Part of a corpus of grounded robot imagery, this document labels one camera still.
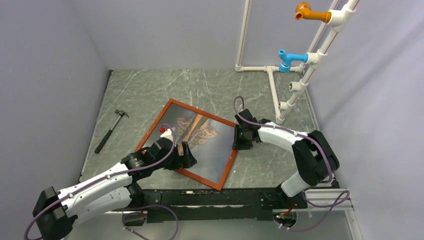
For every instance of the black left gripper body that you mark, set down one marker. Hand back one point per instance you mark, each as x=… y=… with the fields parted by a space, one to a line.
x=171 y=162

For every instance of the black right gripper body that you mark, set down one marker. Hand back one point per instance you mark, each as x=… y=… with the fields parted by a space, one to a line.
x=241 y=139

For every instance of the glossy mountain landscape photo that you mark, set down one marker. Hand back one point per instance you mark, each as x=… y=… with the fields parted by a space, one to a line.
x=205 y=139

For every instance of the wooden picture frame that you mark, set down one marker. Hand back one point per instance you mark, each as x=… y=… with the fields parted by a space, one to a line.
x=228 y=165

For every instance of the blue pipe elbow fitting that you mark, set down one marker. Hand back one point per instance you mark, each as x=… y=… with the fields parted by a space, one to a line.
x=288 y=58

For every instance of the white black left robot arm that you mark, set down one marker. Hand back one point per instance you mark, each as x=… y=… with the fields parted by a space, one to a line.
x=57 y=212

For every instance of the orange pipe elbow fitting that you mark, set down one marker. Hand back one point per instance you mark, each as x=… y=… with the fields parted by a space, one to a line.
x=304 y=11

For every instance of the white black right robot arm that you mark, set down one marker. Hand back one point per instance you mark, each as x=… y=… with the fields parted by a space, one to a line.
x=314 y=158

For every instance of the white PVC pipe rack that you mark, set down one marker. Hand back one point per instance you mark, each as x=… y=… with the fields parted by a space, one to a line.
x=333 y=22

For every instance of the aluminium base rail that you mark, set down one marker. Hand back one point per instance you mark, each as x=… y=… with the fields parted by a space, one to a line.
x=261 y=204

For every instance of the black handled claw hammer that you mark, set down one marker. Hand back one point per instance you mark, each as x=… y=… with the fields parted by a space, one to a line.
x=120 y=115

